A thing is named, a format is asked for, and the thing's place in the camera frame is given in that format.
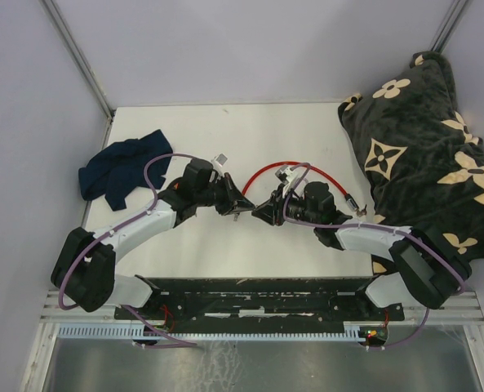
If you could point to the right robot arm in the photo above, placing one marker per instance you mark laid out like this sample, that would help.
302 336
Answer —
426 268

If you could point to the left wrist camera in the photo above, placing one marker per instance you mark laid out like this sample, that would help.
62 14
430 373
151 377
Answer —
218 163

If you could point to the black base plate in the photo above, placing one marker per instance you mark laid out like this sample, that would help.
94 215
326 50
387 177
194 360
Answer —
329 299

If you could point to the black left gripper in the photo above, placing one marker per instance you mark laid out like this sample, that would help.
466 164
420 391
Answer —
234 201

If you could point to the silver key bunch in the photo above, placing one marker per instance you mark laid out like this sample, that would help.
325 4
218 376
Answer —
361 211

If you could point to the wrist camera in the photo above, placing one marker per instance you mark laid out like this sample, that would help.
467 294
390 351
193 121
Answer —
288 177
218 163

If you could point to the black floral blanket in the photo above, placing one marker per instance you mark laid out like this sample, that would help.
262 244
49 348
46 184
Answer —
422 163

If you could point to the navy blue cloth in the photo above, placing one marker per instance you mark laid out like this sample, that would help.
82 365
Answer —
118 169

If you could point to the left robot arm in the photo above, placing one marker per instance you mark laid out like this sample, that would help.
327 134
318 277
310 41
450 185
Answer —
85 270

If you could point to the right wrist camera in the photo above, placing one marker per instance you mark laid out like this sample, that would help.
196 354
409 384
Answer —
288 177

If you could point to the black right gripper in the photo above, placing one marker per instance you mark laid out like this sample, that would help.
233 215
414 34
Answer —
272 210

